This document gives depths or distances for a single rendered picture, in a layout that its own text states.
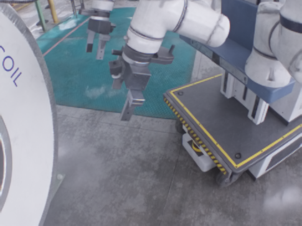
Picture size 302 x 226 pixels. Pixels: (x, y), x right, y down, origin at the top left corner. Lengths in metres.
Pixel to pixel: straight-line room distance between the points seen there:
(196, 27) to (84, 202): 1.15
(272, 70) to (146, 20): 0.50
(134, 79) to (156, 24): 0.14
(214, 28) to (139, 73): 0.20
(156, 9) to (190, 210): 1.05
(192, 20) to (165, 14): 0.06
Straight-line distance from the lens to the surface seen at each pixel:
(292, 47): 0.64
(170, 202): 1.32
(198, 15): 0.52
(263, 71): 0.85
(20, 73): 0.90
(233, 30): 1.16
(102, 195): 1.39
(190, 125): 1.22
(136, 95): 0.56
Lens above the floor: 1.19
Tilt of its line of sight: 40 degrees down
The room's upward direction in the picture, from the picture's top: 6 degrees counter-clockwise
